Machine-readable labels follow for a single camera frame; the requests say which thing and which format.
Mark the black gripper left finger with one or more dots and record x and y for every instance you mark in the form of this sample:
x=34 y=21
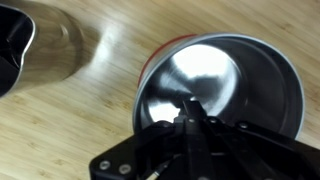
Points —
x=150 y=153

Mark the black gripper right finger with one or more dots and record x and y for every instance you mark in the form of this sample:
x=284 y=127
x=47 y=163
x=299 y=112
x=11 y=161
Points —
x=253 y=153

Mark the silver steel bowl red base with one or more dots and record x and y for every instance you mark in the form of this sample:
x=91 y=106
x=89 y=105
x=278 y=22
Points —
x=260 y=83

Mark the small steel pitcher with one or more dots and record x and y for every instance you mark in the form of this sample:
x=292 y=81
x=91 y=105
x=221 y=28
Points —
x=50 y=50

